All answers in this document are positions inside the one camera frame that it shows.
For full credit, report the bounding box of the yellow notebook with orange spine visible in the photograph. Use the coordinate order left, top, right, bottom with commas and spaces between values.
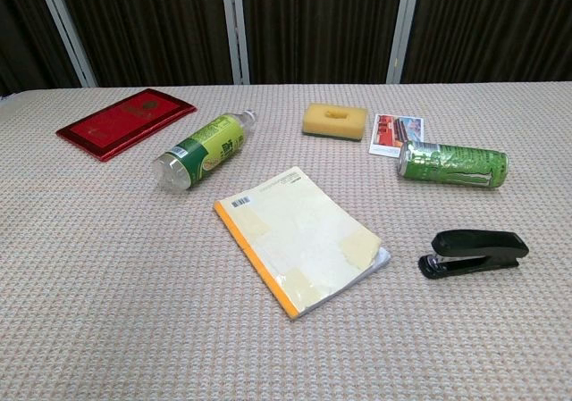
213, 166, 392, 322

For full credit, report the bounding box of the woven beige tablecloth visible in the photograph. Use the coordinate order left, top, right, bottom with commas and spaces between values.
0, 79, 572, 401

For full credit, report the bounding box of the black stapler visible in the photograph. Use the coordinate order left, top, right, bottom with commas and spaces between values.
417, 230, 530, 280

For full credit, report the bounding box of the grey metal partition post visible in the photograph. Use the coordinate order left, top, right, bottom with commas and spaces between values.
34, 0, 98, 88
220, 0, 250, 86
385, 0, 423, 85

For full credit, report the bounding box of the green drink can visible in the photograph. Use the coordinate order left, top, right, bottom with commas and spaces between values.
397, 139, 510, 190

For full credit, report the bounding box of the red booklet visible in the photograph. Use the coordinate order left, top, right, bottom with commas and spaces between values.
55, 88, 198, 163

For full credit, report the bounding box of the clear bottle with green label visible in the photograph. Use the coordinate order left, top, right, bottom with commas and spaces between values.
153, 110, 258, 192

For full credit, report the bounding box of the yellow sponge with green base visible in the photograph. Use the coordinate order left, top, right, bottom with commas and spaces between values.
301, 103, 368, 143

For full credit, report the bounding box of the photo postcard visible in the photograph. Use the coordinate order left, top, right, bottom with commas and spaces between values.
368, 113, 425, 158

